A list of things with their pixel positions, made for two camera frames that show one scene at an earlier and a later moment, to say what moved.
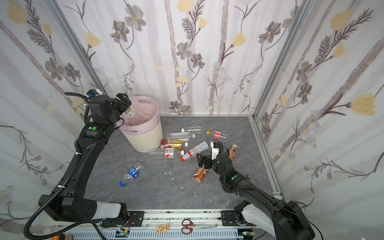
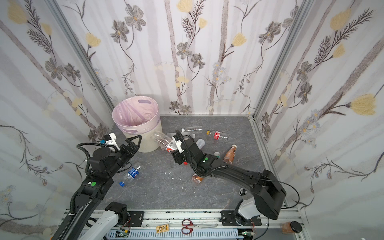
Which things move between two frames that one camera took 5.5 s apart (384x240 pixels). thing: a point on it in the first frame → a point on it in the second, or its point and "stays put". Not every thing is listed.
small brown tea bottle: [232, 151] stays put
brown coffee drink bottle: [198, 177] stays put
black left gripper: [120, 103] → [128, 147]
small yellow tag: [162, 228] stays put
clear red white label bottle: [169, 153] → [166, 143]
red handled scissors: [189, 226] stays put
